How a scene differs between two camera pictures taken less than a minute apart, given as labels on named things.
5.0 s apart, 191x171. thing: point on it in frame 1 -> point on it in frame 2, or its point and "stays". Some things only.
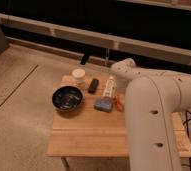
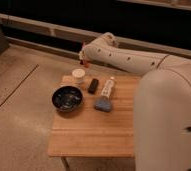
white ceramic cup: x=78 y=74 stays
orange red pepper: x=118 y=101 -> x=86 y=64
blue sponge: x=104 y=104 stays
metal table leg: x=65 y=162 stays
